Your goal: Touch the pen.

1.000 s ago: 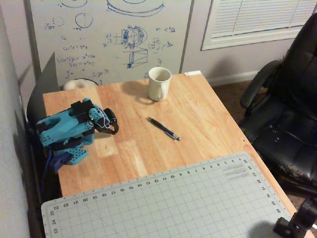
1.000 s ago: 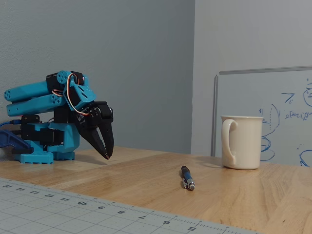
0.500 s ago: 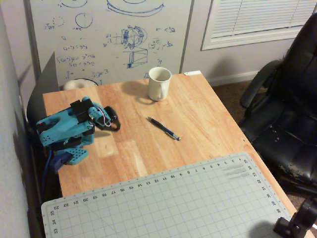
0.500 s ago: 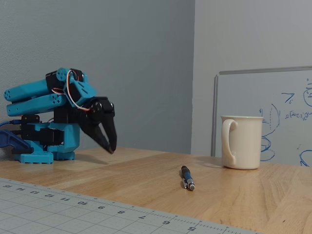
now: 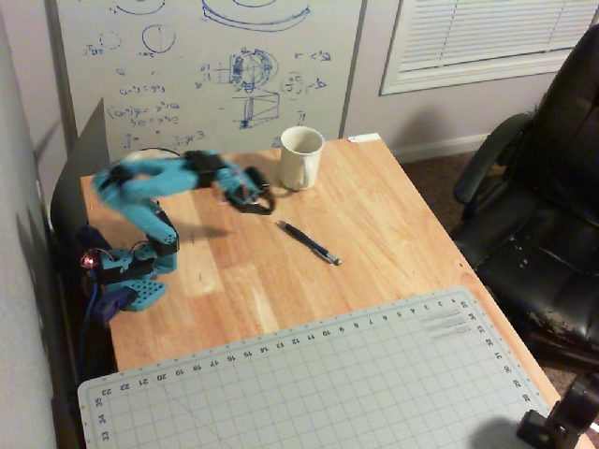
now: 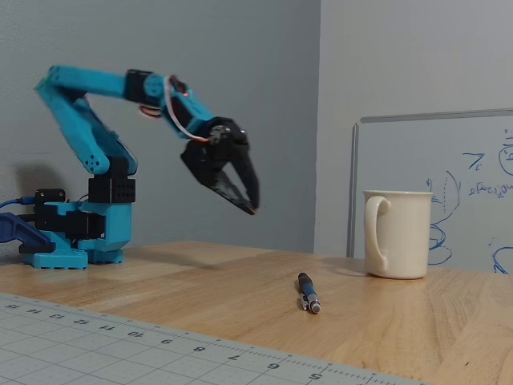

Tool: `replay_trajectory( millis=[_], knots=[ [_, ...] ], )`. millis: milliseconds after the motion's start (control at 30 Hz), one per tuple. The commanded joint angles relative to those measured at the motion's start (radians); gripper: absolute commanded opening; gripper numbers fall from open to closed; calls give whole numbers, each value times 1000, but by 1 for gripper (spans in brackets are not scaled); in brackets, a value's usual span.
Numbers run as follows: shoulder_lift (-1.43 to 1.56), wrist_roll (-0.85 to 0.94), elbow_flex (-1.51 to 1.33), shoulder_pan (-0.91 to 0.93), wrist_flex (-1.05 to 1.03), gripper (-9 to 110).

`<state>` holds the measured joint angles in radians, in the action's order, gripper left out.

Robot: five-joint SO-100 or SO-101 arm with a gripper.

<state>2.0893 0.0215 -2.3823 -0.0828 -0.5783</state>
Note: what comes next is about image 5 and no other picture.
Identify white ceramic mug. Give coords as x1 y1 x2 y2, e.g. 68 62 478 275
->
279 125 326 192

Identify dark grey panel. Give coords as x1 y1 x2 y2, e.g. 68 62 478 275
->
48 96 111 291

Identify dark blue pen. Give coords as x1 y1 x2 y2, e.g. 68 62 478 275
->
276 220 343 267

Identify white window blinds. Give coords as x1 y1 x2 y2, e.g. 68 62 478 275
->
378 0 599 96

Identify whiteboard with blue drawings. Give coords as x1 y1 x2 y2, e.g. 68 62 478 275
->
44 0 369 158

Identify black leather office chair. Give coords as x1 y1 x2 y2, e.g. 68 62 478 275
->
447 22 599 362

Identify grey cutting mat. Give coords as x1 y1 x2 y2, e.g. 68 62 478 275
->
77 285 552 449

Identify blue table clamp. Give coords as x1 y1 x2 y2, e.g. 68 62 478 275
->
91 287 138 326

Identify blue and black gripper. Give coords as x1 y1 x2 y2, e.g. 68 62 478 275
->
209 158 277 216

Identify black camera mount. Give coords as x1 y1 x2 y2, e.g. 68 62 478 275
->
515 377 599 449

